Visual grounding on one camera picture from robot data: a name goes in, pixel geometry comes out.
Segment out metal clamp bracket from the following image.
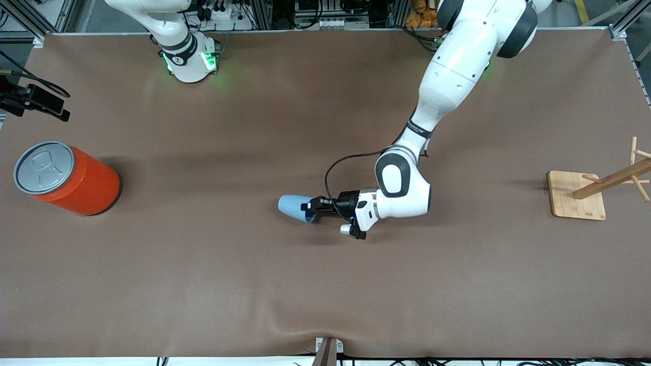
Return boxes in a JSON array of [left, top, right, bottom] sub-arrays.
[[314, 337, 344, 366]]

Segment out orange snack bags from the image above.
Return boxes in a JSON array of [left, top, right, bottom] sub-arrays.
[[405, 0, 441, 29]]

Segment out wooden cup rack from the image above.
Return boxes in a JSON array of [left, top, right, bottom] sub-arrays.
[[547, 136, 651, 221]]

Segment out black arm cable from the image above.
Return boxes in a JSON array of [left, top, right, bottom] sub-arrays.
[[0, 51, 71, 98], [324, 149, 393, 220]]

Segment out light blue plastic cup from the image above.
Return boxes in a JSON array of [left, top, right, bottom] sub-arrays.
[[278, 195, 319, 224]]

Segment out white power strip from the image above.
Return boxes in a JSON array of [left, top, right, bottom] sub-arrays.
[[196, 0, 246, 22]]

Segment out brown table cover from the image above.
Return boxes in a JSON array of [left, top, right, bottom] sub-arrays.
[[0, 29, 651, 359]]

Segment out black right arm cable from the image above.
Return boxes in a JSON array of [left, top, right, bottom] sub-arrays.
[[0, 51, 71, 98]]

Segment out orange can with grey lid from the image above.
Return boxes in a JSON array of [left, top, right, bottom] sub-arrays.
[[14, 141, 121, 217]]

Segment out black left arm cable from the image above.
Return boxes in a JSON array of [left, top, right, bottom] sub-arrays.
[[324, 149, 393, 220]]

